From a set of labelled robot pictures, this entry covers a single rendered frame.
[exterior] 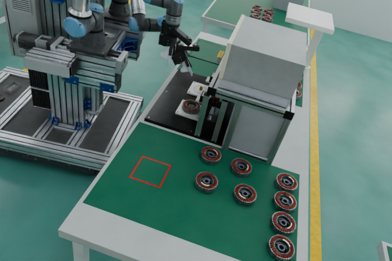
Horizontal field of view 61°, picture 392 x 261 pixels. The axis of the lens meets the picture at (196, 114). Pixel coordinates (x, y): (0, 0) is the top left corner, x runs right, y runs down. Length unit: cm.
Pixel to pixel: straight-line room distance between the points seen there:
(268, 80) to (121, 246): 102
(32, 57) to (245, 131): 126
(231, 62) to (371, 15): 523
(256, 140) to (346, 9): 508
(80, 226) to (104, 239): 12
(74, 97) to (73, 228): 126
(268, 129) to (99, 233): 94
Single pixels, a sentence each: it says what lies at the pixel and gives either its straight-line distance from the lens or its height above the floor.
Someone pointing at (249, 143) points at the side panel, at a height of 84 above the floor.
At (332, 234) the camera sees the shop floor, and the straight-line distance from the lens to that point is 281.
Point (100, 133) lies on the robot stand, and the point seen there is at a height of 21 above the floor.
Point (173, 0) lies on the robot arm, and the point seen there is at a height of 147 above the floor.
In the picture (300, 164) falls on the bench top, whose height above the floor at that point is 75.
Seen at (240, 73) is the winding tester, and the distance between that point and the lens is 173.
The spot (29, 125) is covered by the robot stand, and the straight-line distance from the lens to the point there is 280.
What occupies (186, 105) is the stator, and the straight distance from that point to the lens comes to 205.
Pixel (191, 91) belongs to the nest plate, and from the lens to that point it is 221.
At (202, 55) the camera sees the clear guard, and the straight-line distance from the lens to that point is 205.
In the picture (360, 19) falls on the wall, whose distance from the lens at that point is 677.
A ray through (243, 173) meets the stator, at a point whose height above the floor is 78.
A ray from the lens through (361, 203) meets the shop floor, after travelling 317.
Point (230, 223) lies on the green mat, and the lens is 158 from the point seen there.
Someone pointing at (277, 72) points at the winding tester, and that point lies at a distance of 171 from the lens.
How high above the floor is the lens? 201
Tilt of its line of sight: 37 degrees down
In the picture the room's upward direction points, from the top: 13 degrees clockwise
